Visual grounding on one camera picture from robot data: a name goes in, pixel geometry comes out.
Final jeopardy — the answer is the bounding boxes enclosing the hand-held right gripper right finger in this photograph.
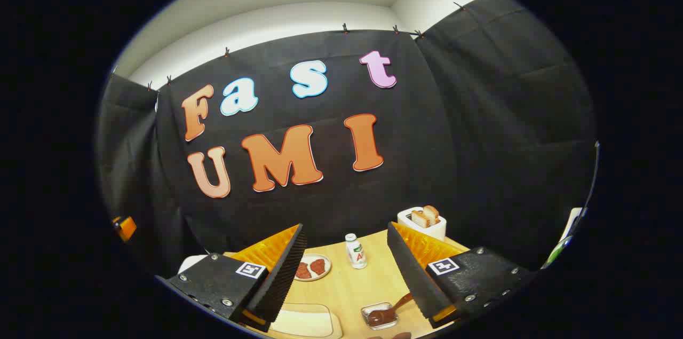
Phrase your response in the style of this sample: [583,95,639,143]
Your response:
[387,222,537,329]

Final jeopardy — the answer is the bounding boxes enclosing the metal wire chopstick holder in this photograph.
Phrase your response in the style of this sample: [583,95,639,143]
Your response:
[361,302,399,330]

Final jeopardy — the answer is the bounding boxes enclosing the brown wooden spoon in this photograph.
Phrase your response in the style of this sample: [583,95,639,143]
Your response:
[367,292,414,327]

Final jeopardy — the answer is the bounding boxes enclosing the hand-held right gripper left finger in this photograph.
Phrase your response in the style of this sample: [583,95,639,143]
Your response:
[155,223,308,333]

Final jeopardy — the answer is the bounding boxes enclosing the green round object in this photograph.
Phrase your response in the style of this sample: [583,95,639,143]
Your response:
[543,236,573,269]

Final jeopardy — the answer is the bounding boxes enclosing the white toaster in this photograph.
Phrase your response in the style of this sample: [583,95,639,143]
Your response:
[397,206,447,241]

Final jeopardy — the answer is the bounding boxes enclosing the white drink bottle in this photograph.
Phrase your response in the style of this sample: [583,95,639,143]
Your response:
[345,233,368,270]

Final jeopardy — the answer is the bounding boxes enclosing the white rice cooker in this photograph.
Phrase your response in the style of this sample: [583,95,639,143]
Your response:
[178,255,210,275]

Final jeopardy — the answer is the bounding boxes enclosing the white oval plate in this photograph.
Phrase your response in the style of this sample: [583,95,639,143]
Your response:
[293,254,332,282]

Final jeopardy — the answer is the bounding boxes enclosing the white panel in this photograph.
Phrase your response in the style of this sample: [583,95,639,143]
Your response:
[559,207,586,245]

